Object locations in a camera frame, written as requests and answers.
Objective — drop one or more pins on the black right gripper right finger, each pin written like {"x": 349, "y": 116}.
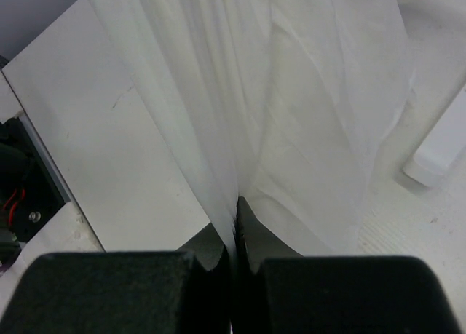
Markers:
{"x": 255, "y": 242}

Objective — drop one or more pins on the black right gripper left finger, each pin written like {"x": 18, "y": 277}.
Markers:
{"x": 208, "y": 248}

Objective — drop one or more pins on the white skirt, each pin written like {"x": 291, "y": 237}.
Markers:
{"x": 282, "y": 102}

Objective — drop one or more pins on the white clothes rack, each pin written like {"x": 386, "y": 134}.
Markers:
{"x": 436, "y": 29}

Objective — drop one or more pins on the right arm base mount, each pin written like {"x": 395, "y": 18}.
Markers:
{"x": 31, "y": 191}

